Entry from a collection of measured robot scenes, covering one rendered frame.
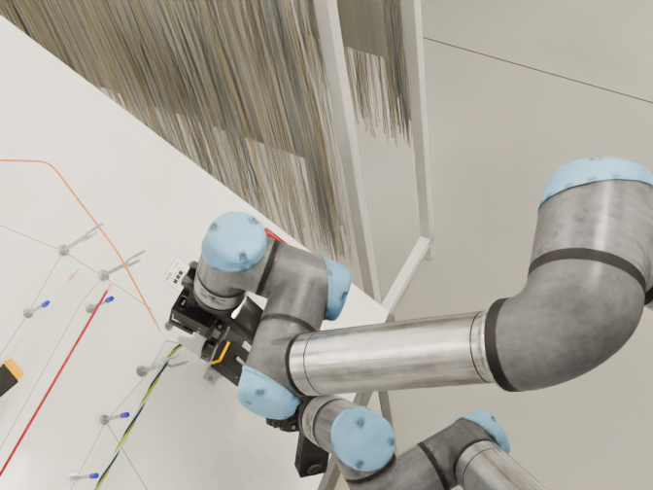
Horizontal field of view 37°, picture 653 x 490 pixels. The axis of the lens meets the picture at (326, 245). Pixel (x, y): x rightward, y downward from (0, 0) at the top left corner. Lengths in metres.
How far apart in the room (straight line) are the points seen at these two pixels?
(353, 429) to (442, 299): 1.61
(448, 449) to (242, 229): 0.41
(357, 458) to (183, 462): 0.38
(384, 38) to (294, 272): 1.17
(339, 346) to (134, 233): 0.57
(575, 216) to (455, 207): 2.04
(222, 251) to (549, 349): 0.44
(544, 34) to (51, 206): 2.31
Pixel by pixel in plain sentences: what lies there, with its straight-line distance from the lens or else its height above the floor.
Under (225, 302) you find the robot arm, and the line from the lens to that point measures 1.31.
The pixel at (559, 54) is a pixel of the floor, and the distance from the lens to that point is 3.46.
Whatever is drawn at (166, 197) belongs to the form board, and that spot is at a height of 1.20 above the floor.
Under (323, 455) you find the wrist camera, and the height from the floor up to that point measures 1.07.
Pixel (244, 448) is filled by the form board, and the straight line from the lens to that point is 1.62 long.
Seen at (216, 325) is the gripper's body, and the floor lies 1.27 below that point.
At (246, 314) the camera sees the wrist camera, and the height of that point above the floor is 1.28.
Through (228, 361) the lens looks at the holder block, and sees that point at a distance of 1.52.
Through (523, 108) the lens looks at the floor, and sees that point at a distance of 3.29.
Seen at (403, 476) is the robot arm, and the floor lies 1.19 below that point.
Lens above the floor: 2.44
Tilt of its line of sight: 55 degrees down
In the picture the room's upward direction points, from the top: 12 degrees counter-clockwise
